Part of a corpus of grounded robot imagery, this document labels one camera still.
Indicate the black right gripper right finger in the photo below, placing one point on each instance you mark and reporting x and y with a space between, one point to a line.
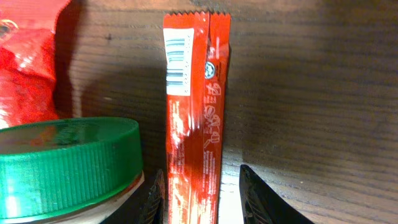
261 205

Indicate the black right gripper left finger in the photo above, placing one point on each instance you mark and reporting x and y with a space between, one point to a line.
145 206

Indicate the red stick sachet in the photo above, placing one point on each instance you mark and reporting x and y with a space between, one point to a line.
197 53

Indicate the red snack bag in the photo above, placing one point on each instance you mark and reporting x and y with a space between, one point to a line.
28 60

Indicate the green lid jar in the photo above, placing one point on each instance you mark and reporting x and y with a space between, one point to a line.
54 168

